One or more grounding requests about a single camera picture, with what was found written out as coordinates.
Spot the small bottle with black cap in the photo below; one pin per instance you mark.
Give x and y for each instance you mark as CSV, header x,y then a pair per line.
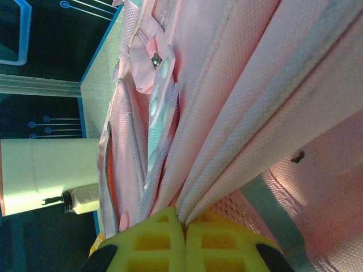
x,y
85,198

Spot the pink student backpack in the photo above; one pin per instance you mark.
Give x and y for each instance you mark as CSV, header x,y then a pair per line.
x,y
241,99

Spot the cream and terracotta knife block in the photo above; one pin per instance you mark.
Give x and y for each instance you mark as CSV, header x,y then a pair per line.
x,y
51,170

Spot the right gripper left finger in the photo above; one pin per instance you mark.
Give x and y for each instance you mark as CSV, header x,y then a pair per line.
x,y
158,246

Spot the yellow snack bag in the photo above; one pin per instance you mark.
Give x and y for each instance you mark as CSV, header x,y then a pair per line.
x,y
96,243

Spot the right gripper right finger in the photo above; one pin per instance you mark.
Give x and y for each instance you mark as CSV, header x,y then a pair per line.
x,y
227,246

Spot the aluminium frame post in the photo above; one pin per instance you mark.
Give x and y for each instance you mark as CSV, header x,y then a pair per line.
x,y
37,86

